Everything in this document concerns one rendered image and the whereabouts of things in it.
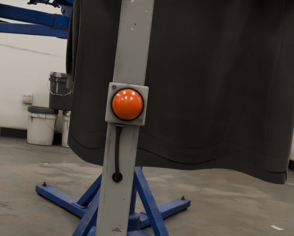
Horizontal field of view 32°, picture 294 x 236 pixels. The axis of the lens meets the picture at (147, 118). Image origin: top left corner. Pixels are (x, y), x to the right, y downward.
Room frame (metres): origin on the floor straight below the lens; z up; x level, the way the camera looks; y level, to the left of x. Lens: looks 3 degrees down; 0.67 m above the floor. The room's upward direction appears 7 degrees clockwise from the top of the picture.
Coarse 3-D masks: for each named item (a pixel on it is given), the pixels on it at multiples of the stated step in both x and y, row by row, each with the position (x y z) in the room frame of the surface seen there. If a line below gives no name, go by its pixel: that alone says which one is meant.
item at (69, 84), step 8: (72, 8) 0.99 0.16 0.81; (72, 16) 0.97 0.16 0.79; (72, 24) 0.97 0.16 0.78; (72, 32) 0.98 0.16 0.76; (72, 40) 0.98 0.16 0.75; (72, 48) 0.98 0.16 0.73; (72, 56) 0.99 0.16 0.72; (72, 64) 1.00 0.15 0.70; (72, 72) 1.00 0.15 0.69; (72, 88) 1.01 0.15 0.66
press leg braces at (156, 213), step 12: (96, 180) 2.46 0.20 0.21; (144, 180) 2.19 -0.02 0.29; (96, 192) 2.49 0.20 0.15; (144, 192) 2.14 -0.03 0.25; (84, 204) 2.55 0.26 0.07; (96, 204) 2.07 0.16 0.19; (144, 204) 2.13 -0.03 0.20; (84, 216) 2.03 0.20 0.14; (96, 216) 2.06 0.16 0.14; (156, 216) 2.08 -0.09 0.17; (84, 228) 1.99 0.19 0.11; (156, 228) 2.05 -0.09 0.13
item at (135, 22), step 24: (144, 0) 0.66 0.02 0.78; (120, 24) 0.66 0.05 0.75; (144, 24) 0.66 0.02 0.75; (120, 48) 0.65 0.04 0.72; (144, 48) 0.66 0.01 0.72; (120, 72) 0.65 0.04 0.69; (144, 72) 0.66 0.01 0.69; (144, 96) 0.65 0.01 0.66; (120, 120) 0.64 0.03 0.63; (144, 120) 0.65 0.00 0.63; (120, 144) 0.66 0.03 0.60; (120, 168) 0.66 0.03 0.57; (120, 192) 0.66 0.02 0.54; (120, 216) 0.66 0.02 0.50
